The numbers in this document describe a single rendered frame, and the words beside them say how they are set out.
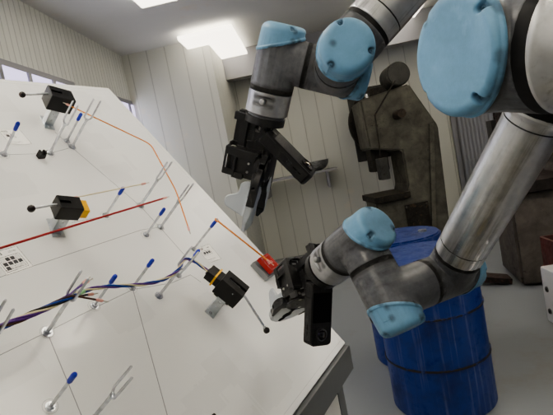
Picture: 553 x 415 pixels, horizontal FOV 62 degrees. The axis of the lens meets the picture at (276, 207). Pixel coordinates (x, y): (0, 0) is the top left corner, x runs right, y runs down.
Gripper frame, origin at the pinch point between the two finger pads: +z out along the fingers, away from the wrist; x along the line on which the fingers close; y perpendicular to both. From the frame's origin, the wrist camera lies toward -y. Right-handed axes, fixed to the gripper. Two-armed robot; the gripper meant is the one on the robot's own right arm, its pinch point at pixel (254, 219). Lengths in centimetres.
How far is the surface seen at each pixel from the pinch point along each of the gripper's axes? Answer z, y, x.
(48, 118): -3, 56, -12
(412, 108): 36, -43, -511
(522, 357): 114, -132, -174
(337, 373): 38.0, -24.9, -12.7
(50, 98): -9, 54, -10
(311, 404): 35.2, -20.8, 2.9
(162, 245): 15.7, 20.8, -5.6
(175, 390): 24.4, 2.0, 22.4
